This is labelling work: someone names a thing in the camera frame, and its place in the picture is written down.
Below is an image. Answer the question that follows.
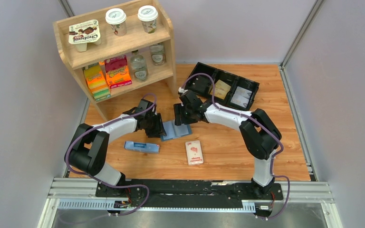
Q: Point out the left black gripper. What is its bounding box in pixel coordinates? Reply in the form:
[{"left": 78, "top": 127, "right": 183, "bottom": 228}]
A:
[{"left": 144, "top": 113, "right": 167, "bottom": 138}]

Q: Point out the blue leather card holder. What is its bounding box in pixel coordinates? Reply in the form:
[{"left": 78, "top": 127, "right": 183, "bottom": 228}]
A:
[{"left": 161, "top": 120, "right": 192, "bottom": 142}]

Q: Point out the gold card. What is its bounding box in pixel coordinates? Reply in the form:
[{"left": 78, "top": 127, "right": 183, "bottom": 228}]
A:
[
  {"left": 215, "top": 80, "right": 231, "bottom": 93},
  {"left": 214, "top": 88, "right": 228, "bottom": 100}
]

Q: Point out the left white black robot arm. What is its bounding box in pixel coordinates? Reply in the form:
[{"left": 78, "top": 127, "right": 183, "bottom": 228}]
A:
[{"left": 64, "top": 99, "right": 166, "bottom": 197}]

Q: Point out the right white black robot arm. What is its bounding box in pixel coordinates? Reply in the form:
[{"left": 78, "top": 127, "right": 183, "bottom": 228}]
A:
[{"left": 174, "top": 88, "right": 282, "bottom": 199}]

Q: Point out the gold card in tray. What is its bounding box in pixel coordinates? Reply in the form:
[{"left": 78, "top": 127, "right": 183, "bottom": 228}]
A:
[{"left": 215, "top": 80, "right": 231, "bottom": 93}]

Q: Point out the lower grey card in tray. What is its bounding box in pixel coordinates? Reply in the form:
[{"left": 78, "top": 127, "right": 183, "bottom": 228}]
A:
[{"left": 231, "top": 95, "right": 249, "bottom": 108}]

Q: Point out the grey card in tray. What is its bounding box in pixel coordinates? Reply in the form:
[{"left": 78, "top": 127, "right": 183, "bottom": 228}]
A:
[
  {"left": 231, "top": 95, "right": 249, "bottom": 108},
  {"left": 234, "top": 86, "right": 252, "bottom": 99}
]

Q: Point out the upper grey card in tray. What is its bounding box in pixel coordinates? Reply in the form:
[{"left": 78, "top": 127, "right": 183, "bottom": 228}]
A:
[{"left": 234, "top": 86, "right": 252, "bottom": 99}]

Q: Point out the blue flat box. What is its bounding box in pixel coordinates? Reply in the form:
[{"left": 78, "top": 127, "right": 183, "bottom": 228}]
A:
[{"left": 124, "top": 141, "right": 160, "bottom": 154}]

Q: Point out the white pink sponge packet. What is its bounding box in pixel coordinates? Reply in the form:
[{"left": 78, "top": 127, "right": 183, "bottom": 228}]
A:
[{"left": 185, "top": 141, "right": 204, "bottom": 165}]

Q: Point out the right clear glass bottle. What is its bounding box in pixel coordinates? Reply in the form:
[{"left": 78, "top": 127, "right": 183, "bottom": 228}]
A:
[{"left": 149, "top": 42, "right": 165, "bottom": 66}]

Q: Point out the clear glass bottle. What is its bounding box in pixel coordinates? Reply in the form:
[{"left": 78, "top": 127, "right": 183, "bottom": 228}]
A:
[
  {"left": 130, "top": 50, "right": 148, "bottom": 82},
  {"left": 149, "top": 42, "right": 165, "bottom": 66}
]

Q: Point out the left clear glass bottle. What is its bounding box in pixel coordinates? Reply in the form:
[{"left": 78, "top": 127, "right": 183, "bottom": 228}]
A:
[{"left": 130, "top": 50, "right": 148, "bottom": 82}]

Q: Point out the red orange Scrub Mommy box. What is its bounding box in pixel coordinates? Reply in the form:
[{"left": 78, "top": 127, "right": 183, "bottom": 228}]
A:
[{"left": 104, "top": 55, "right": 132, "bottom": 89}]

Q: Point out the multicolour sponge stack pack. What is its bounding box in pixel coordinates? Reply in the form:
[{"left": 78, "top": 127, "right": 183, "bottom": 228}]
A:
[{"left": 83, "top": 63, "right": 111, "bottom": 101}]

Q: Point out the wooden two-tier shelf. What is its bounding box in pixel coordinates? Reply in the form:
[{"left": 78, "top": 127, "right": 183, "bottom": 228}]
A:
[{"left": 53, "top": 0, "right": 178, "bottom": 121}]

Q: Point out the right paper coffee cup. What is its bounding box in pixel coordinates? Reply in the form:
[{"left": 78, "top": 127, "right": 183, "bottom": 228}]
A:
[{"left": 137, "top": 5, "right": 158, "bottom": 34}]

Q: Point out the paper coffee cup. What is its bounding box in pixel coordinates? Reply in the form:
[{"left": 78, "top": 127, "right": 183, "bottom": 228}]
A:
[
  {"left": 137, "top": 5, "right": 158, "bottom": 34},
  {"left": 105, "top": 8, "right": 127, "bottom": 36}
]

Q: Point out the left paper coffee cup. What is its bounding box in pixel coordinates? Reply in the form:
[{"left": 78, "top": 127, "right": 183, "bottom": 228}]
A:
[{"left": 105, "top": 8, "right": 127, "bottom": 36}]

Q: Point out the Chobani yogurt pack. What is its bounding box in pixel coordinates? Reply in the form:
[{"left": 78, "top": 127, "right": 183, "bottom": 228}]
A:
[{"left": 68, "top": 19, "right": 102, "bottom": 52}]

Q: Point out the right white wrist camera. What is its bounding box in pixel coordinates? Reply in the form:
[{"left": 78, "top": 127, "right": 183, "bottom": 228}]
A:
[{"left": 178, "top": 87, "right": 187, "bottom": 95}]

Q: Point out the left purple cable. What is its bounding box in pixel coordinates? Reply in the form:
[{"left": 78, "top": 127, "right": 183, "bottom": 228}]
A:
[{"left": 64, "top": 93, "right": 157, "bottom": 218}]

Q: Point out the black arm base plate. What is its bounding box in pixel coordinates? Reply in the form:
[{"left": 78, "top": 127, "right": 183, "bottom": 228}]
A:
[{"left": 96, "top": 179, "right": 284, "bottom": 209}]

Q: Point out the aluminium frame rail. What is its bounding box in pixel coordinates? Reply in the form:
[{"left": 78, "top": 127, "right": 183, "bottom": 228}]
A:
[{"left": 38, "top": 178, "right": 342, "bottom": 228}]

